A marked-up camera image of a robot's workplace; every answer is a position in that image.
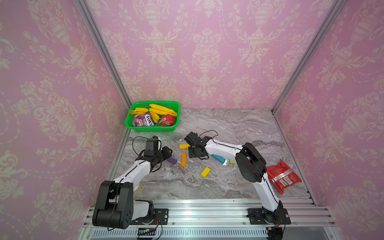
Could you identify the purple snack packet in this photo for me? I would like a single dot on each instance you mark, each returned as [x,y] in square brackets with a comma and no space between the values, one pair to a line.
[143,120]

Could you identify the red dragon fruit toy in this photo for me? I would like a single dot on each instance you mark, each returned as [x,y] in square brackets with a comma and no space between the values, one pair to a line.
[167,121]

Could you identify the yellow block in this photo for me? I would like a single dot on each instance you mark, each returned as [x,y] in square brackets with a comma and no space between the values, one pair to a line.
[205,172]
[184,147]

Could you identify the yellow block lower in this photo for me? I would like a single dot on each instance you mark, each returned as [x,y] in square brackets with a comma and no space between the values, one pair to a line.
[205,172]

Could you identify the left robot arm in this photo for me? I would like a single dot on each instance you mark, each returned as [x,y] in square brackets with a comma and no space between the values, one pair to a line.
[116,207]

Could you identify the aluminium mounting rail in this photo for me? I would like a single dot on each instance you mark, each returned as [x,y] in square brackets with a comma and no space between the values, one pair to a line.
[221,219]

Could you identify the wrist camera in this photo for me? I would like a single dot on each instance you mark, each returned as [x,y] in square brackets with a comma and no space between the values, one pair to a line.
[192,139]
[153,144]

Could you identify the purple block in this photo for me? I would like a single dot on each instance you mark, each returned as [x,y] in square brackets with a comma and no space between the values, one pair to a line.
[172,160]

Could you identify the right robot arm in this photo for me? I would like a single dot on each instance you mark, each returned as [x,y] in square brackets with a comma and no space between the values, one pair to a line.
[252,167]

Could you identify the teal block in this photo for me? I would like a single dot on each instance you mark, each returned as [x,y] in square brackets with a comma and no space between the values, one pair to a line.
[219,158]

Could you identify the yellow banana bunch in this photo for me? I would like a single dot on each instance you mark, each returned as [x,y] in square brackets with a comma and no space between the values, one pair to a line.
[155,111]

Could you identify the green plastic basket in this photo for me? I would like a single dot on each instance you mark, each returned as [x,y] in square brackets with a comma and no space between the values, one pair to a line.
[146,104]

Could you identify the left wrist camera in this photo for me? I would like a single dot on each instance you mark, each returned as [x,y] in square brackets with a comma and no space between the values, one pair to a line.
[153,144]

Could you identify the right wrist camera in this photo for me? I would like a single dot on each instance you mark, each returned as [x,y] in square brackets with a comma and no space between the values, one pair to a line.
[192,139]

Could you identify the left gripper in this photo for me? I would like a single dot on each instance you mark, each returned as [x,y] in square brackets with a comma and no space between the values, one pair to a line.
[167,153]

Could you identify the red snack bag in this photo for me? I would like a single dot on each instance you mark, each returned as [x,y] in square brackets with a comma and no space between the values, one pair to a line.
[282,176]

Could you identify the orange block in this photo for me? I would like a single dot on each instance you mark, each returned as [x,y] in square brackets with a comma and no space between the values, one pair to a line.
[184,160]

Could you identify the yellow block top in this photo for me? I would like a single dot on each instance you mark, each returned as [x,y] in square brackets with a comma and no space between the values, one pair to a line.
[184,147]

